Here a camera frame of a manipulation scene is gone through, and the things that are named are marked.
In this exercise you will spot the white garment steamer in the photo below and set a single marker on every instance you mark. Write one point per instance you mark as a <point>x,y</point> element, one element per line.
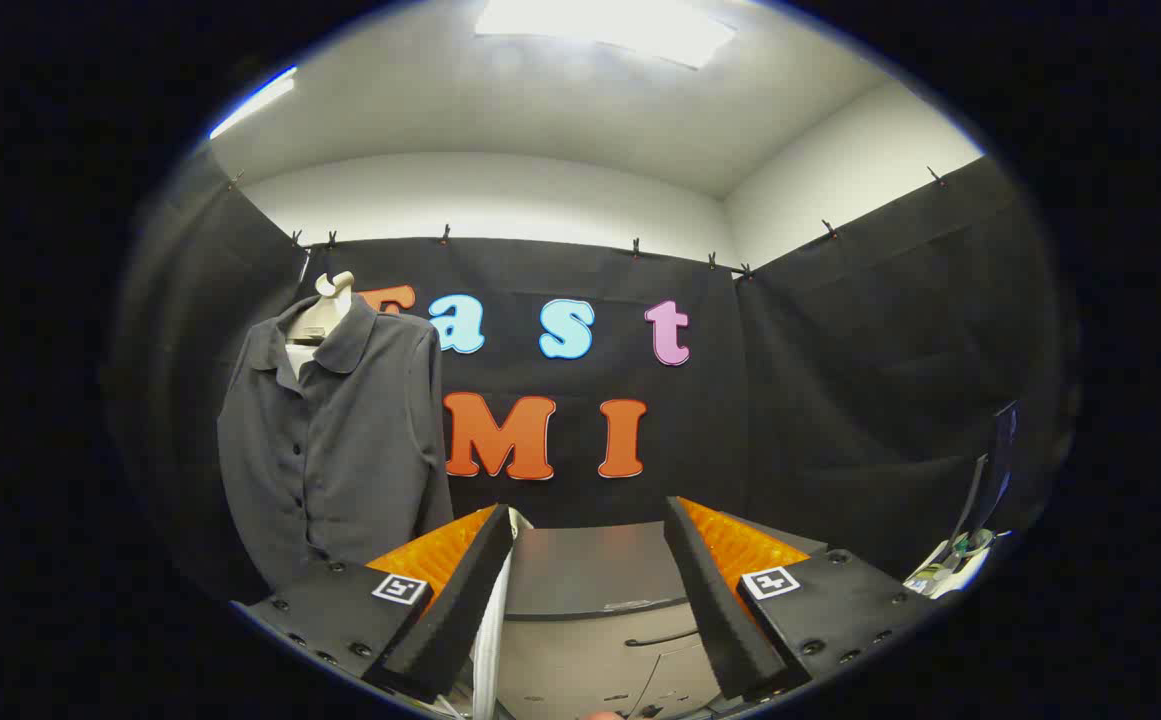
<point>492,640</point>

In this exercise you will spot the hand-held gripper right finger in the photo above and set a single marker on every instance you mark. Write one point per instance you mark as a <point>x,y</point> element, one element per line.
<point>715,610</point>

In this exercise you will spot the cream clothes hanger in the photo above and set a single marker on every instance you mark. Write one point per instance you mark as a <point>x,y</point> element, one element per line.
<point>325,315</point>

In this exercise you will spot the clutter of small bottles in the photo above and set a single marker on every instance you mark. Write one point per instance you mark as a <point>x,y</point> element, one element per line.
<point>952,565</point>

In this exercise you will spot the row of black clips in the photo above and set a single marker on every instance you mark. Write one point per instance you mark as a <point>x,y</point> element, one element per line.
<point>445,233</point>

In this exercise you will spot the ceiling light panel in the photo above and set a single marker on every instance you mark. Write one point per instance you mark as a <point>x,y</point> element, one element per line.
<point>605,30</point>

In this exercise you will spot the dark grey button shirt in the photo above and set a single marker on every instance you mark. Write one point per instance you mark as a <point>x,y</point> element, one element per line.
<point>340,450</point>

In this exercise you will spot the black backdrop cloth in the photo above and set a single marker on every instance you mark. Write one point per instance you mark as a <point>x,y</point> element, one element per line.
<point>840,400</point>

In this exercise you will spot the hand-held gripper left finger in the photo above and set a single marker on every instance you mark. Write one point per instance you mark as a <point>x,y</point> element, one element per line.
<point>460,610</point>

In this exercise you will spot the ceiling strip light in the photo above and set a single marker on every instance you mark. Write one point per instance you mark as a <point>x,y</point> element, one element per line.
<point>252,100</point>

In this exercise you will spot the grey-topped white drawer cabinet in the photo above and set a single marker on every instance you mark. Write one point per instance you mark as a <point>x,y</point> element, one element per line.
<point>590,570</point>

